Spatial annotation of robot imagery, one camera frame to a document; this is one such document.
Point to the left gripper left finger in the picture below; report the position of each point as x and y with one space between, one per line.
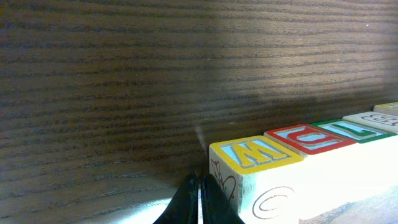
183 207

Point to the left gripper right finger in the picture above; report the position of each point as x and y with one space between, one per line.
215 206

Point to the green circle wooden block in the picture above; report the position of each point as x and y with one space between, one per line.
258 178

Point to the red sided wooden block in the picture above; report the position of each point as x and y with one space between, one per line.
369 165

